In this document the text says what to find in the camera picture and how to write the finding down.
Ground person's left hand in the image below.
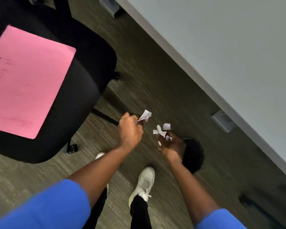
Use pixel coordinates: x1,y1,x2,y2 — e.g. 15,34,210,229
118,112,145,151

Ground person's right hand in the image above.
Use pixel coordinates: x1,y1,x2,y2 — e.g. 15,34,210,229
157,131,187,164

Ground torn white paper scrap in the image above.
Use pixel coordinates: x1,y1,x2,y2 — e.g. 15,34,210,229
137,110,152,122

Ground person's left forearm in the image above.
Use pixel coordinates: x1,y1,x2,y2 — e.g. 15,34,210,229
66,143,134,209

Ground person's right forearm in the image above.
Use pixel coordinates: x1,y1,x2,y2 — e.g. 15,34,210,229
168,160,221,226

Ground black round waste bin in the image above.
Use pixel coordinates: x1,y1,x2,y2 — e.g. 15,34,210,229
181,137,205,174

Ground white right sneaker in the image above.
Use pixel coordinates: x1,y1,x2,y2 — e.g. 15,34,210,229
128,167,156,208

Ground black office chair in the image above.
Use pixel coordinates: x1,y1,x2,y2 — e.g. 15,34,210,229
0,0,121,164

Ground black right trouser leg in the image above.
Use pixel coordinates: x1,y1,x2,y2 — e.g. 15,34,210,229
130,195,153,229

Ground black trouser leg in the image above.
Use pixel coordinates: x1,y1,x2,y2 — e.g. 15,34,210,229
130,195,153,229
82,187,108,229

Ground black left trouser leg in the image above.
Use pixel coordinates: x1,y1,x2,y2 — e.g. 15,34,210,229
82,187,108,229

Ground blue right sleeve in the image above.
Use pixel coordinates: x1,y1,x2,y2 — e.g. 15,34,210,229
195,208,248,229

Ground blue sleeve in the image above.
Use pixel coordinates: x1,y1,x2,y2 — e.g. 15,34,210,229
195,208,248,229
0,179,92,229

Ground pink paper sheet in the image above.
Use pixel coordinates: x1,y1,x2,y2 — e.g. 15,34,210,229
0,25,77,140

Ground blue left sleeve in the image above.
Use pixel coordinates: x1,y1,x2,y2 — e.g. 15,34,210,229
0,179,92,229

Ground grey table bracket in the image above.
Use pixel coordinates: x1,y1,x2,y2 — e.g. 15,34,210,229
99,0,121,18
211,109,238,133

